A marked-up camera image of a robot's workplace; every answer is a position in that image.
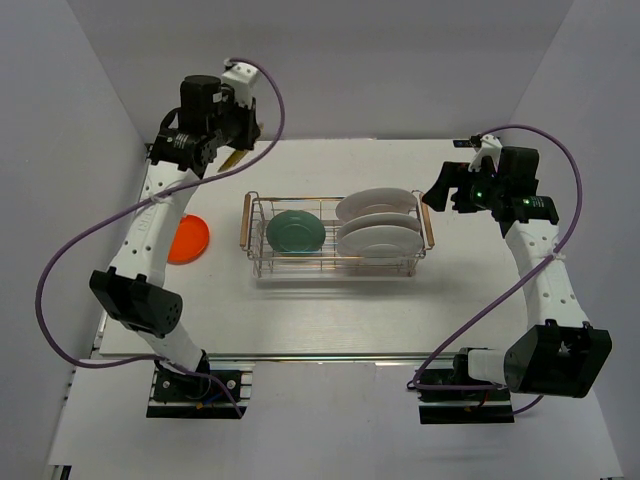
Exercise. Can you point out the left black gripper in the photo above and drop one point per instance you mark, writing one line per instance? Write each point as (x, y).
(248, 116)

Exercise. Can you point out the white plate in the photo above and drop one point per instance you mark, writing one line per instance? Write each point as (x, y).
(375, 200)
(379, 219)
(381, 241)

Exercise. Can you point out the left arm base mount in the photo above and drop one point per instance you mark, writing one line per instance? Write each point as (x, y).
(174, 395)

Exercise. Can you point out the yellow plate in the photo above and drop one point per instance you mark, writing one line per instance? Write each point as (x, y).
(235, 157)

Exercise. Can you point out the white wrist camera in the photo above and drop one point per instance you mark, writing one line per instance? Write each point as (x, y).
(241, 77)
(485, 146)

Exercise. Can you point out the metal wire dish rack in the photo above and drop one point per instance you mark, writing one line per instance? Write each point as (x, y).
(258, 210)

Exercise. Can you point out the aluminium front rail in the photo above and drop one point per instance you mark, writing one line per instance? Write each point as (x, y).
(416, 357)

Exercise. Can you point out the white plate rear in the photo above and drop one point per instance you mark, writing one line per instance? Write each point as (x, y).
(375, 200)

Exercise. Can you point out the white plate front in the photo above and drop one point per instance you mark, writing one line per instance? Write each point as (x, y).
(381, 241)

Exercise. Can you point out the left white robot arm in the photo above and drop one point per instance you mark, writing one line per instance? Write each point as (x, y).
(214, 112)

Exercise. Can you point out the teal plate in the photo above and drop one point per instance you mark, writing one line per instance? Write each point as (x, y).
(295, 232)

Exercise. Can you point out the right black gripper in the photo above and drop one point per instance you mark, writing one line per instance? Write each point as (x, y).
(455, 174)

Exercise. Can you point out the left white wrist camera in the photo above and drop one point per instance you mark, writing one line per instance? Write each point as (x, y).
(241, 77)

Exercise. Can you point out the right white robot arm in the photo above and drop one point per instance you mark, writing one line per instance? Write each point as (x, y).
(561, 353)

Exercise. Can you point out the orange plate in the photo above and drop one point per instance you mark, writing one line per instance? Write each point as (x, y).
(191, 240)

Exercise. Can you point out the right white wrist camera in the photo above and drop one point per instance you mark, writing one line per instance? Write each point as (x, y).
(485, 146)

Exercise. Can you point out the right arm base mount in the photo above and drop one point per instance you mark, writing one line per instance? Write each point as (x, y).
(464, 401)

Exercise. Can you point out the white plate middle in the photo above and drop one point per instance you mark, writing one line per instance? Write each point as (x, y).
(379, 219)

